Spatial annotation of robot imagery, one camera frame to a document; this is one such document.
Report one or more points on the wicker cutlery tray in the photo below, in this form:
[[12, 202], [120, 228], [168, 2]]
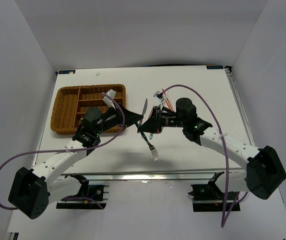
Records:
[[72, 103]]

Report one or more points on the blue corner label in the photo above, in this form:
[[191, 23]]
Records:
[[66, 72], [214, 67]]

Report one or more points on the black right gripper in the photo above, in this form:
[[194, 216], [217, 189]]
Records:
[[151, 125]]

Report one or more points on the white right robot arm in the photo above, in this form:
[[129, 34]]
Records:
[[262, 171]]

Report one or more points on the blue left corner label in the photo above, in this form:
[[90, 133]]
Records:
[[66, 72]]

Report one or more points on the blue right corner label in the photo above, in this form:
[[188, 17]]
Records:
[[214, 67]]

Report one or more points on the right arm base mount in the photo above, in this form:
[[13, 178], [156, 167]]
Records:
[[207, 197]]

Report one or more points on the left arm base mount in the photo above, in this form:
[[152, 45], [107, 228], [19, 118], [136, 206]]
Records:
[[90, 196]]

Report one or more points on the dark handle knife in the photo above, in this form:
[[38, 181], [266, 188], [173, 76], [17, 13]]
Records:
[[143, 111]]

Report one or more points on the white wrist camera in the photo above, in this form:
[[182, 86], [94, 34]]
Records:
[[108, 98], [162, 98]]

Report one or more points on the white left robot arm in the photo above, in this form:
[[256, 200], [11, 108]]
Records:
[[34, 189]]

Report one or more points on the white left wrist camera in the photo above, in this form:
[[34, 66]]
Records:
[[108, 98]]

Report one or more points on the dark handle fork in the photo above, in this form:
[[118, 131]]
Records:
[[152, 148]]

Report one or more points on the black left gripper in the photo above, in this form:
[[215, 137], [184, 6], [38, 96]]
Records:
[[131, 118]]

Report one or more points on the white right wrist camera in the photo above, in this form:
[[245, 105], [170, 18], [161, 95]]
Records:
[[162, 98]]

